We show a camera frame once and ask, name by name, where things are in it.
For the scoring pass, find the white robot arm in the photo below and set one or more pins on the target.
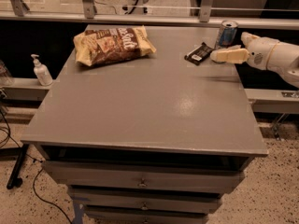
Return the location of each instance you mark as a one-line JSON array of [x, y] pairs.
[[283, 60]]

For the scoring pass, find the grey drawer cabinet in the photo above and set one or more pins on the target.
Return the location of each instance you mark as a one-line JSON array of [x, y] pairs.
[[157, 140]]

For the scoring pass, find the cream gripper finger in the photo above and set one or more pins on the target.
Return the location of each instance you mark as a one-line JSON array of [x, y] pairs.
[[249, 39], [229, 55]]

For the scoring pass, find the black stand leg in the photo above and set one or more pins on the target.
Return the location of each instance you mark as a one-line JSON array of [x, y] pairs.
[[15, 181]]

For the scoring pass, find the white pump sanitizer bottle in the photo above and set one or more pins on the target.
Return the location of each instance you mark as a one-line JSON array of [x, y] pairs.
[[42, 72]]

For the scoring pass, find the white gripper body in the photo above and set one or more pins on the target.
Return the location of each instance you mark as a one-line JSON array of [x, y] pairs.
[[258, 54]]

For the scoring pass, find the Red Bull can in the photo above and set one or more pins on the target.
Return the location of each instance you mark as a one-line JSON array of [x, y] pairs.
[[226, 34]]

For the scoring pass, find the black RXBAR chocolate bar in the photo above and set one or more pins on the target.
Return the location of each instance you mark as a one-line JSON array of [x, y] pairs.
[[199, 54]]

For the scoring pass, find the grey metal railing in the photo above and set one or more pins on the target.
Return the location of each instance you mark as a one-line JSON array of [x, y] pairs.
[[264, 14]]

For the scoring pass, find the yellow brown chip bag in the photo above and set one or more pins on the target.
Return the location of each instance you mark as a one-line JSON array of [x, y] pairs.
[[112, 45]]

